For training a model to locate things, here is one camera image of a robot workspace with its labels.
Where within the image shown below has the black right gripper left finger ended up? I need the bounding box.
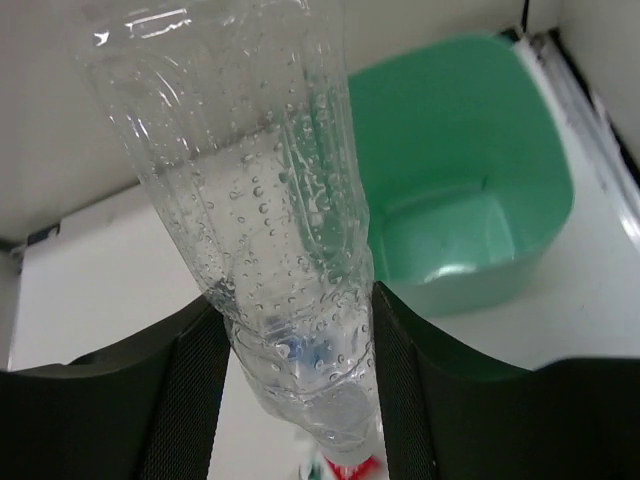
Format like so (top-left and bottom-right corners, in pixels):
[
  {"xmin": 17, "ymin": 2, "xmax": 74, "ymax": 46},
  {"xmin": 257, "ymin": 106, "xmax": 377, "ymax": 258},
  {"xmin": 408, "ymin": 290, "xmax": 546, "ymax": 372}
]
[{"xmin": 1, "ymin": 297, "xmax": 230, "ymax": 479}]

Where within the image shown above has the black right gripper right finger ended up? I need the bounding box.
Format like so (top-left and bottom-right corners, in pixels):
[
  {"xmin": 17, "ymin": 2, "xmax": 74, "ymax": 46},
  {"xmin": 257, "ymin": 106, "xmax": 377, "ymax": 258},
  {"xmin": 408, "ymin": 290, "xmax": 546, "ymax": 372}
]
[{"xmin": 372, "ymin": 283, "xmax": 639, "ymax": 479}]

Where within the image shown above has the clear unlabelled plastic bottle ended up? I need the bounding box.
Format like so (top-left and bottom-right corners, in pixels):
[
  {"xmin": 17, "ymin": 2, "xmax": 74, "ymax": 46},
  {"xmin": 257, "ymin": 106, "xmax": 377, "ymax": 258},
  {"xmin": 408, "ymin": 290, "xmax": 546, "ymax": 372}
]
[{"xmin": 65, "ymin": 1, "xmax": 378, "ymax": 466}]

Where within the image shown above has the green plastic bin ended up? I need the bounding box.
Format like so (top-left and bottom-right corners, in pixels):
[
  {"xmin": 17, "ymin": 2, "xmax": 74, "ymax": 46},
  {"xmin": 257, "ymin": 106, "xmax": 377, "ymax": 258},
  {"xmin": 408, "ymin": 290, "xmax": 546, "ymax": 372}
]
[{"xmin": 349, "ymin": 33, "xmax": 574, "ymax": 319}]

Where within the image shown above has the red label plastic bottle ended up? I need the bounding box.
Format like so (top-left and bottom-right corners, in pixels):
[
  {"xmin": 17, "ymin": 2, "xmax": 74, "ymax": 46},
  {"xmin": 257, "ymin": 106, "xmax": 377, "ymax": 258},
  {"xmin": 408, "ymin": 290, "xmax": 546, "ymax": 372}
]
[{"xmin": 297, "ymin": 450, "xmax": 389, "ymax": 480}]

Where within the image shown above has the blue sticker label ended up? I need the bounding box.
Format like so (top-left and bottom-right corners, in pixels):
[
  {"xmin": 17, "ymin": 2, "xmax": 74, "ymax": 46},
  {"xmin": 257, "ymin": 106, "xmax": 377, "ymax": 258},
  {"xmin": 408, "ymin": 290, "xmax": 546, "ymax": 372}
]
[{"xmin": 27, "ymin": 223, "xmax": 61, "ymax": 247}]

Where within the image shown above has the aluminium table frame rail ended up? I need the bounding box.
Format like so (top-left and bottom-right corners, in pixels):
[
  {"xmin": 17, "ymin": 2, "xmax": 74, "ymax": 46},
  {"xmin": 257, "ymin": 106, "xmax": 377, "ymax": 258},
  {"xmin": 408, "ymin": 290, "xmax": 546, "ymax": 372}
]
[{"xmin": 500, "ymin": 27, "xmax": 639, "ymax": 244}]

